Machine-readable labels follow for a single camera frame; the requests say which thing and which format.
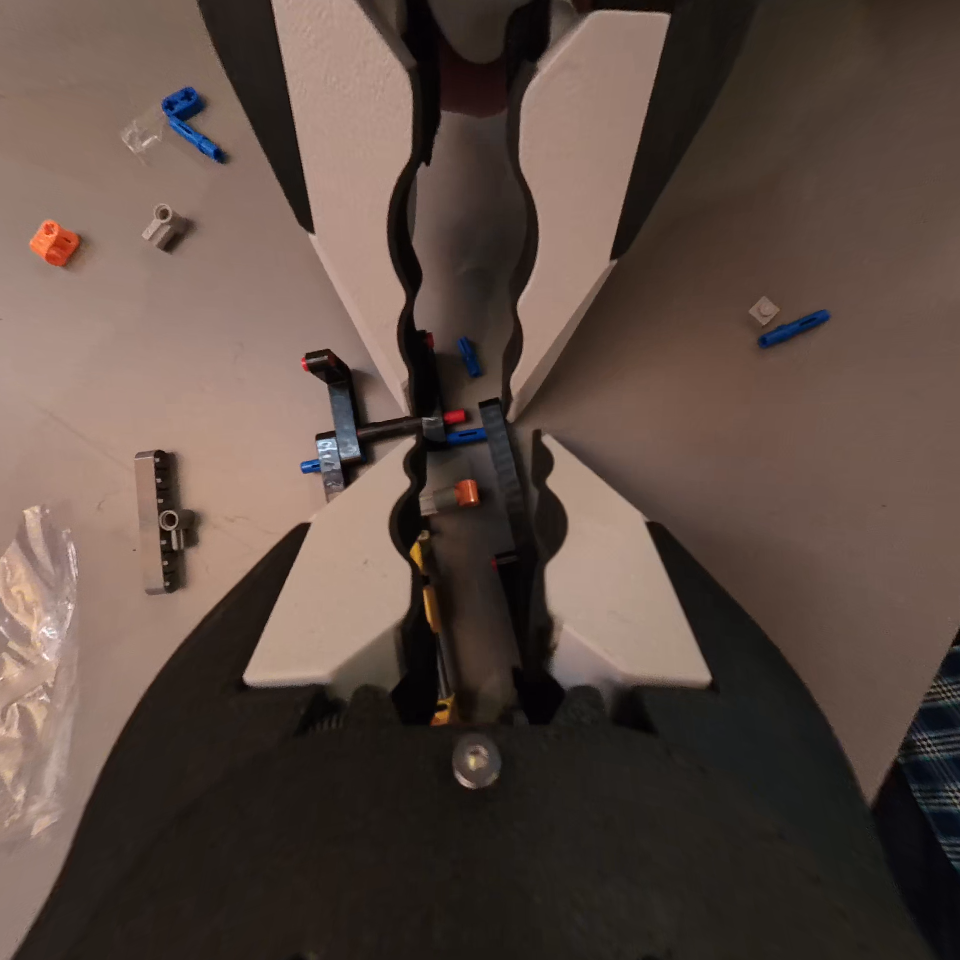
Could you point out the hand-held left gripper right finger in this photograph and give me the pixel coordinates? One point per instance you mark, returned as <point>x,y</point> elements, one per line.
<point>630,600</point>

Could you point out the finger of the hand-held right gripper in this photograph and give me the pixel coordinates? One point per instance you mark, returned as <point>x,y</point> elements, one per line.
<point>352,150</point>
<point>585,187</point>

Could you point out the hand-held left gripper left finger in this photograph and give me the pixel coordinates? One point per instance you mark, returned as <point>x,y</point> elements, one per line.
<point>330,600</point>

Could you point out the lego chassis assembly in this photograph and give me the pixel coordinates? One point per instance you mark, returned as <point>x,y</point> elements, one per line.
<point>341,420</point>

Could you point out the long black lego beam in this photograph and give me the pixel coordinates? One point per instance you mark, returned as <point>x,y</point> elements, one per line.
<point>501,450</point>

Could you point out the short blue lego pin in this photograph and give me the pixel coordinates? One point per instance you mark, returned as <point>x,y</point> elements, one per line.
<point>470,356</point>

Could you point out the blue lego axle connector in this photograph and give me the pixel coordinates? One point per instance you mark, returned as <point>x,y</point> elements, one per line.
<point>182,103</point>

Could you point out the grey lego beam with connector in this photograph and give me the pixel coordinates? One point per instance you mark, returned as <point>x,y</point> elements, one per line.
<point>161,521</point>

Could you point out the grey lego connector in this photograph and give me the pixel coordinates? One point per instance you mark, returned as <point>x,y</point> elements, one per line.
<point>165,225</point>

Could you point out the small clear lego piece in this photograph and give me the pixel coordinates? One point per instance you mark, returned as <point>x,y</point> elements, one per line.
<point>142,135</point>

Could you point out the small grey lego plate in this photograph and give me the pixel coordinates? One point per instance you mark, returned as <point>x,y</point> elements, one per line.
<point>763,310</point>

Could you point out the orange lego connector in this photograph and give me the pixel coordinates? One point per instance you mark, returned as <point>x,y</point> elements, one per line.
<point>54,241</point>

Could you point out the person's right hand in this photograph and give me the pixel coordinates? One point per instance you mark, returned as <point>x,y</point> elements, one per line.
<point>474,86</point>

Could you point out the clear plastic bag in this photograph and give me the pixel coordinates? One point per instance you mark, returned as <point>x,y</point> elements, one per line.
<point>34,660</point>

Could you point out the person's plaid shirt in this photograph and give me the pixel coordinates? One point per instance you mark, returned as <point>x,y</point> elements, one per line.
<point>937,750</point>

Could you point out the person's trousers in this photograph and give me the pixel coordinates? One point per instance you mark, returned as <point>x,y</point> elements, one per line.
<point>922,885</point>

